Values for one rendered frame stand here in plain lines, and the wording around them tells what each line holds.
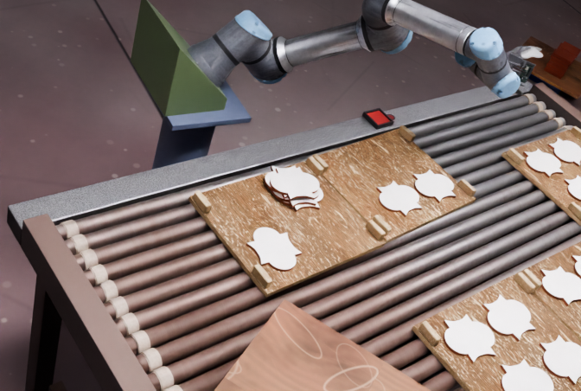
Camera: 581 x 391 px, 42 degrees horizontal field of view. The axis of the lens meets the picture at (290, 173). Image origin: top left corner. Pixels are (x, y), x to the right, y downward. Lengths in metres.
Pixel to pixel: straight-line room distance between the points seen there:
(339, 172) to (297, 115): 1.83
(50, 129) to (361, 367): 2.26
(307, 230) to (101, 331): 0.63
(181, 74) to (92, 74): 1.72
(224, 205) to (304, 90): 2.31
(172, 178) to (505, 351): 0.95
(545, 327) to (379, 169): 0.64
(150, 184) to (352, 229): 0.55
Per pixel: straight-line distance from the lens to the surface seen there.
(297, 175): 2.06
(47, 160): 3.38
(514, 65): 2.27
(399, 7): 2.13
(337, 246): 1.96
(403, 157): 2.36
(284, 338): 1.59
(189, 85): 2.25
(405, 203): 2.17
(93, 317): 1.65
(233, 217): 1.93
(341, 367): 1.59
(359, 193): 2.15
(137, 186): 1.98
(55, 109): 3.65
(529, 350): 2.01
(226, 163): 2.11
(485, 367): 1.90
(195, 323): 1.72
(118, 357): 1.60
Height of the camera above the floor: 2.26
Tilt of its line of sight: 39 degrees down
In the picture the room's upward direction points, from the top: 21 degrees clockwise
